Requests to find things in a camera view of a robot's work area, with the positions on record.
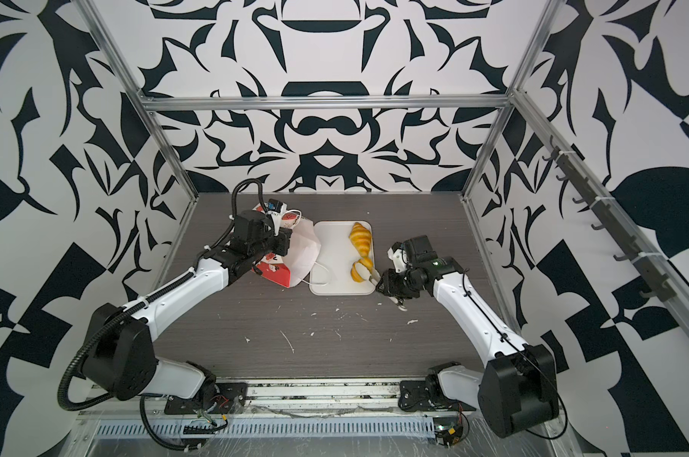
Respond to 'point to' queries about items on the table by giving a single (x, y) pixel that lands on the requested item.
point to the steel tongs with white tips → (375, 278)
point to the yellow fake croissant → (362, 239)
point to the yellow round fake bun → (366, 262)
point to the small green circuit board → (447, 436)
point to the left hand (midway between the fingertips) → (291, 224)
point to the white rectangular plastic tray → (330, 274)
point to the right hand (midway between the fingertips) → (384, 286)
